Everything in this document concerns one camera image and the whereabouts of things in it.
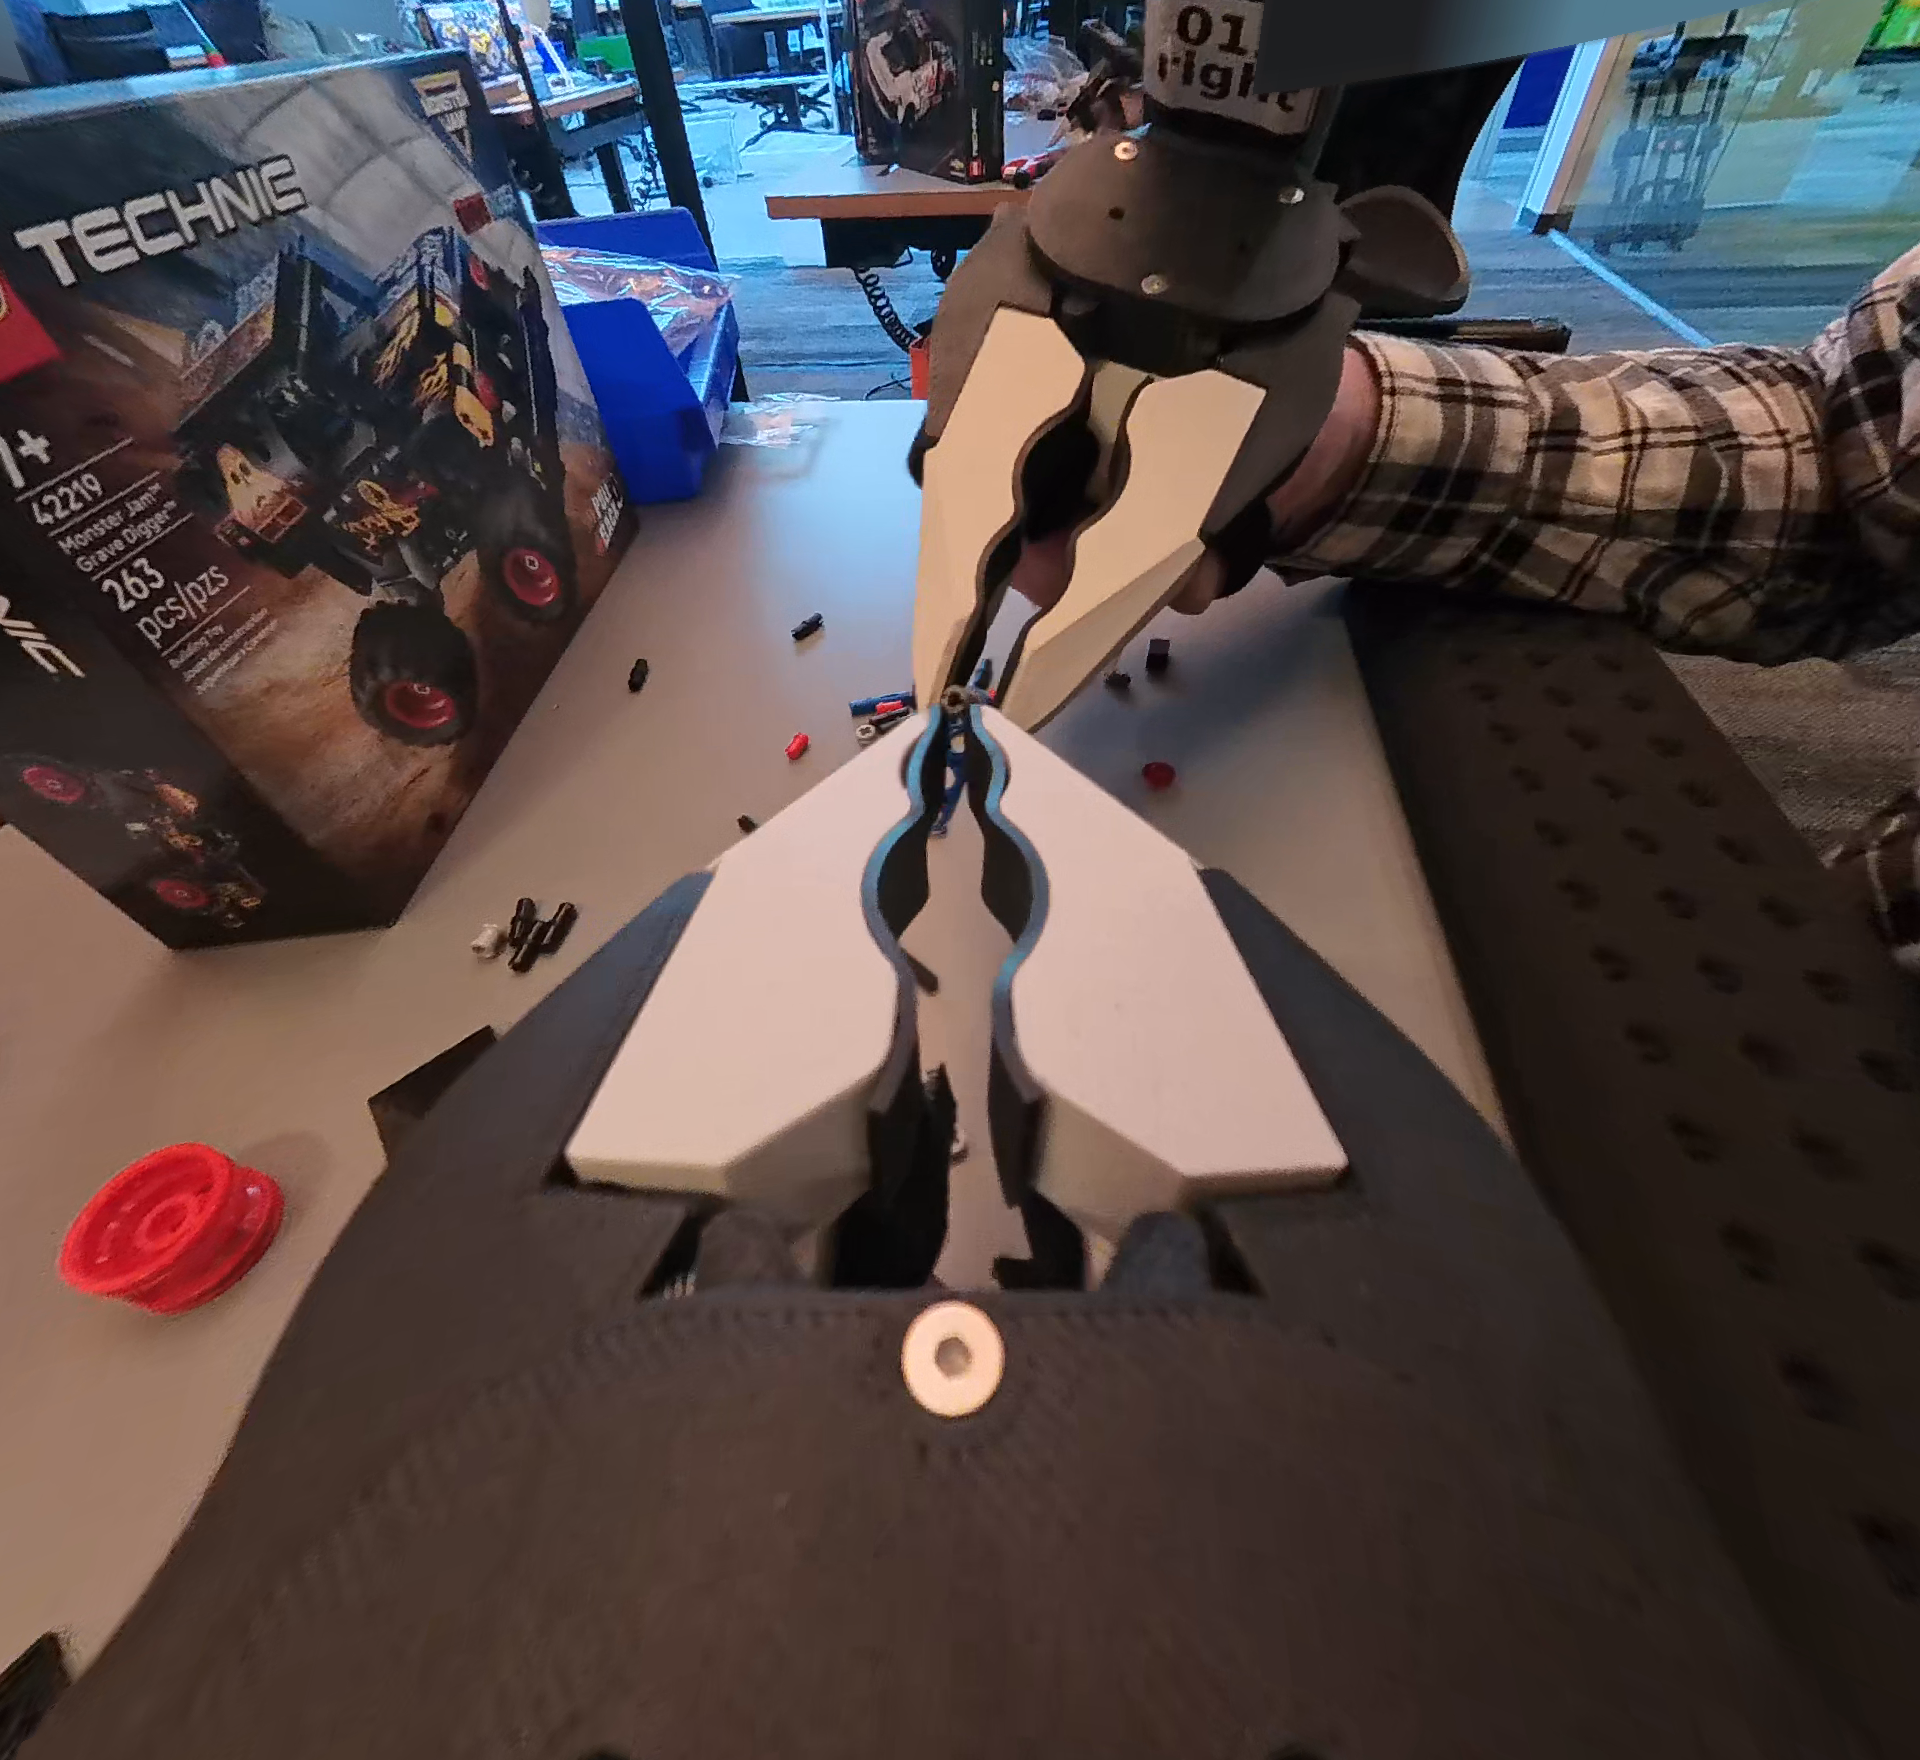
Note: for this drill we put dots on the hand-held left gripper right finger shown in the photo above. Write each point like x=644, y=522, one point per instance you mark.
x=1166, y=1038

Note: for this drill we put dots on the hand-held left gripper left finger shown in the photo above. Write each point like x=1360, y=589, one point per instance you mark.
x=736, y=1023

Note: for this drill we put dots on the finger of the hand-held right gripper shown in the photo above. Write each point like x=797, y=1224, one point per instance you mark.
x=972, y=470
x=1160, y=502

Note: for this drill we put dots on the blue angled holed beam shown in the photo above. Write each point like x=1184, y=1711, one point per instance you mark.
x=950, y=779

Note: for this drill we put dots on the person's right forearm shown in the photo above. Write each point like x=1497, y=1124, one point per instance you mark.
x=1622, y=470

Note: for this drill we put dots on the brown top office desk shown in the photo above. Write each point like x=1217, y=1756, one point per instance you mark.
x=888, y=205
x=569, y=99

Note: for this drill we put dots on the grey desk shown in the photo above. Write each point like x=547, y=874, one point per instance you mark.
x=298, y=1038

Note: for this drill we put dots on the person's right hand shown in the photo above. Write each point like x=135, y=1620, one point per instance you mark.
x=1342, y=442

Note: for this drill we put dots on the clear plastic wrapper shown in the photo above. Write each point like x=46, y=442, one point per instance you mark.
x=784, y=423

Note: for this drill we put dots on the black pins with white bush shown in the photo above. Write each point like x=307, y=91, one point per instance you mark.
x=523, y=934

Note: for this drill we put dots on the black square printed tile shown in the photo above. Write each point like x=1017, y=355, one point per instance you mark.
x=432, y=1088

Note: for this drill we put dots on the black toy car set box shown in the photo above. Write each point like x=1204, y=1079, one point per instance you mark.
x=925, y=66

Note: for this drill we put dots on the blue storage bin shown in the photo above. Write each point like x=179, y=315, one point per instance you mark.
x=646, y=392

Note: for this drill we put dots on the black metal pole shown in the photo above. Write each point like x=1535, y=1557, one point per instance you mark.
x=646, y=33

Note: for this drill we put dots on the red toy wheel hub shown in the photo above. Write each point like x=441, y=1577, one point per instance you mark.
x=164, y=1224

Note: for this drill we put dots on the toy truck set box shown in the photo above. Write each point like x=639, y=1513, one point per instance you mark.
x=298, y=518

